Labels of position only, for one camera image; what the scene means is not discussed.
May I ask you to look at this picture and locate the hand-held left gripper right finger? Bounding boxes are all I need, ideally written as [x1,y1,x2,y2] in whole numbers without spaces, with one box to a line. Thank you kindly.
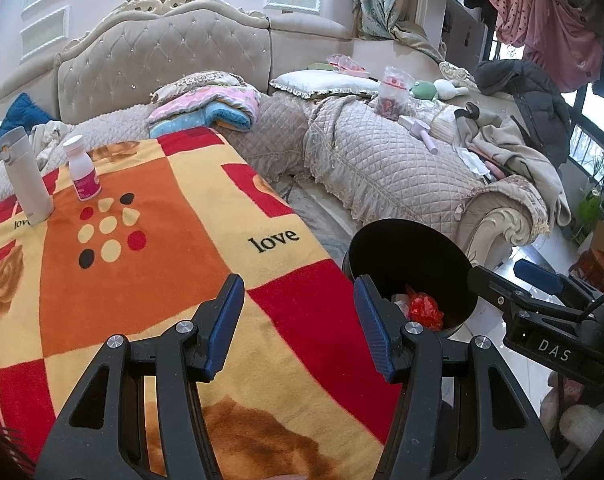
[353,275,558,480]

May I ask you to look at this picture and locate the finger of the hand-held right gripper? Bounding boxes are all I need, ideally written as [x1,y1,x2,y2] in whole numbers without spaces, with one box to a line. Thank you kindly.
[514,259,591,307]
[468,266,531,319]

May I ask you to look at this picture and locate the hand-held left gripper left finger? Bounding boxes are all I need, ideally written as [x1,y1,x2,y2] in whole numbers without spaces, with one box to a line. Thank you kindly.
[34,274,246,480]

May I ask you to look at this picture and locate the red plastic bag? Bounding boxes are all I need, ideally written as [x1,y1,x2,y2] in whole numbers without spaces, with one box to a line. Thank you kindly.
[404,285,445,332]

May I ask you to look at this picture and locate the black trash bin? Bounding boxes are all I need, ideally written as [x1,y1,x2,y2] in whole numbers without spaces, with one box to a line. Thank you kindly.
[342,218,479,339]

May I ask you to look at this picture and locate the cardboard box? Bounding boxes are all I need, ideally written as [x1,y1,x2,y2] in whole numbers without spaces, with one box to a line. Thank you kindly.
[579,220,604,281]

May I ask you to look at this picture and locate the white fluffy slipper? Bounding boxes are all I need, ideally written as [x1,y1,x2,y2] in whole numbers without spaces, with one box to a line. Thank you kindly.
[542,385,604,457]

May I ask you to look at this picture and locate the potted green plants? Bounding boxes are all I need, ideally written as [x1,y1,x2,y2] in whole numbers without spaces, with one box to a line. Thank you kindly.
[574,160,604,241]

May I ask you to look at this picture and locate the printed blanket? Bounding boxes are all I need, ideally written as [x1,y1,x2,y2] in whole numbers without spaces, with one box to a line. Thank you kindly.
[0,127,407,480]

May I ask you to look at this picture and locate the beige garment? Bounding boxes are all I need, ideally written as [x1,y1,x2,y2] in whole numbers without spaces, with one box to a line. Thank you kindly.
[454,115,573,228]

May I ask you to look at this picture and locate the beige tufted sofa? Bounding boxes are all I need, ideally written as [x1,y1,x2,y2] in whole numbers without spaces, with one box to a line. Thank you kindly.
[0,0,550,261]

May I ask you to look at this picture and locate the black padded jacket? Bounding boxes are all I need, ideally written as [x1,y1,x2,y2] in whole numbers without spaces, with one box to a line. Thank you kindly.
[474,60,573,168]

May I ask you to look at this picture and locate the white lint roller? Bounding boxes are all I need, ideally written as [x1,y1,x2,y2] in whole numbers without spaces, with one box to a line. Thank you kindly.
[399,115,440,156]

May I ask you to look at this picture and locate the white pill bottle pink label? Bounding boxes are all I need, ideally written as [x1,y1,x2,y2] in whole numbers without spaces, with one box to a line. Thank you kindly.
[63,134,102,202]

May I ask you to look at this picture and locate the green plush toy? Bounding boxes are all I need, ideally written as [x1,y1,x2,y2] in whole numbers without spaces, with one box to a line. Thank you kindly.
[408,79,470,102]

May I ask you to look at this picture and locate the folded colourful blankets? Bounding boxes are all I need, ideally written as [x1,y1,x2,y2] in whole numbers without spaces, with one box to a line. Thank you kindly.
[146,72,263,138]

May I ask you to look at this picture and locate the clear bag of snacks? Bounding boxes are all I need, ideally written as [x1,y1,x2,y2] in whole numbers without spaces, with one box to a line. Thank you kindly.
[377,66,415,122]

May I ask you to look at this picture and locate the white thermos bottle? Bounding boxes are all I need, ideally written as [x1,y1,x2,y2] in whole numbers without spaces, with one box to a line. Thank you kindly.
[0,126,54,226]

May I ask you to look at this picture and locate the white trimmed pillow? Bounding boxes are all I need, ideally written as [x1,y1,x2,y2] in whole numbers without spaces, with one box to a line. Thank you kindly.
[269,67,383,100]

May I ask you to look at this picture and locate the beige crumpled cloth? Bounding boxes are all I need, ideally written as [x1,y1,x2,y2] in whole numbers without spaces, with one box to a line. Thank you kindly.
[29,120,76,171]

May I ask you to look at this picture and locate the pink hanging clothes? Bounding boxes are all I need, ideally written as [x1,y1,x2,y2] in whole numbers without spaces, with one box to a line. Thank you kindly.
[483,0,604,93]

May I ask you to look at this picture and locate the pink tray of items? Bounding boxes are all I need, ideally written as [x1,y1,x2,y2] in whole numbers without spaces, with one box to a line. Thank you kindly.
[329,54,370,78]

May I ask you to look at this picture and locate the blue jacket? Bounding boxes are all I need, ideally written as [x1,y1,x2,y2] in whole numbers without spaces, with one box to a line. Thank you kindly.
[0,92,57,153]

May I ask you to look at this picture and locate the patterned curtain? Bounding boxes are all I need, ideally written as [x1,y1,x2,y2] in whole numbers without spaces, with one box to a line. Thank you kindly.
[352,0,447,63]

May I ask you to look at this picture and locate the black cable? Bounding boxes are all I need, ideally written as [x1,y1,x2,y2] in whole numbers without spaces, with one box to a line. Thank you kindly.
[577,280,604,322]

